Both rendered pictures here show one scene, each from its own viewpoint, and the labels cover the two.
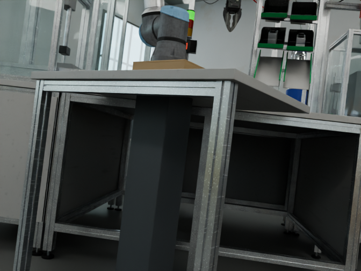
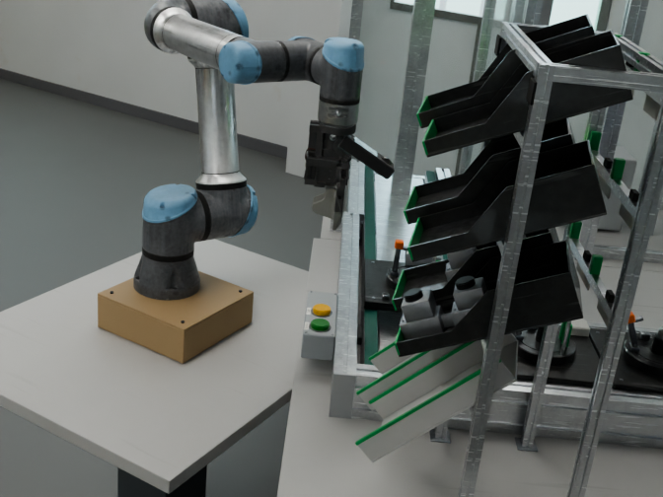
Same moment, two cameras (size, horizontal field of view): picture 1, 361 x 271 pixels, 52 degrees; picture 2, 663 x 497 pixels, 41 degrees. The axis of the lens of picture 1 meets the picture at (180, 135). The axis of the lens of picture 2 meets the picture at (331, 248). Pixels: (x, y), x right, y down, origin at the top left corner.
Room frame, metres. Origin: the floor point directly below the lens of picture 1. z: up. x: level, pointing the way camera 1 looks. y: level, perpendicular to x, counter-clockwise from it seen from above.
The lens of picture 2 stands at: (1.64, -1.80, 1.87)
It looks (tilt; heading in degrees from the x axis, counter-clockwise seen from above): 23 degrees down; 84
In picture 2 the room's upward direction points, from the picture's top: 6 degrees clockwise
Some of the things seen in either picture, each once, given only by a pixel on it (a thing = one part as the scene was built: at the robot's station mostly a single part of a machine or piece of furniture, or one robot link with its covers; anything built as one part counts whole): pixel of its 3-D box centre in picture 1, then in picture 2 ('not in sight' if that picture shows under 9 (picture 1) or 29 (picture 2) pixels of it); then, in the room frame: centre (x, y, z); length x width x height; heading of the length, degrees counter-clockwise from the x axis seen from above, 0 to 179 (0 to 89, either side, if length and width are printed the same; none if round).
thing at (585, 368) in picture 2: not in sight; (545, 330); (2.26, -0.17, 1.01); 0.24 x 0.24 x 0.13; 85
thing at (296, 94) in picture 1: (294, 108); not in sight; (2.75, -0.82, 1.00); 0.16 x 0.16 x 0.27
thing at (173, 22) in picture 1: (172, 25); (172, 218); (1.46, 0.08, 1.11); 0.13 x 0.12 x 0.14; 33
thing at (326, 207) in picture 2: (234, 21); (327, 209); (1.78, -0.19, 1.26); 0.06 x 0.03 x 0.09; 175
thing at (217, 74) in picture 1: (173, 93); (182, 329); (1.49, 0.05, 0.84); 0.90 x 0.70 x 0.03; 55
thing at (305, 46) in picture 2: not in sight; (303, 60); (1.71, -0.10, 1.52); 0.11 x 0.11 x 0.08; 33
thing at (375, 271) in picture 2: not in sight; (414, 287); (2.03, 0.11, 0.96); 0.24 x 0.24 x 0.02; 85
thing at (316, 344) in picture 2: not in sight; (320, 323); (1.80, -0.05, 0.93); 0.21 x 0.07 x 0.06; 85
